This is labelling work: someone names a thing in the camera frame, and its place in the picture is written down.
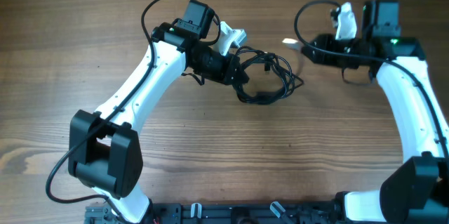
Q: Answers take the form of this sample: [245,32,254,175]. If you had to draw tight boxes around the white usb cable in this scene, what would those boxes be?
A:
[281,37,307,77]

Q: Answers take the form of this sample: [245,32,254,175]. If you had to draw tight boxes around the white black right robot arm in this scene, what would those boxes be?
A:
[302,0,448,223]

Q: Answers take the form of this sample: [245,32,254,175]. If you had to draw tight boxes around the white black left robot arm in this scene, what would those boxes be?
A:
[68,0,248,223]

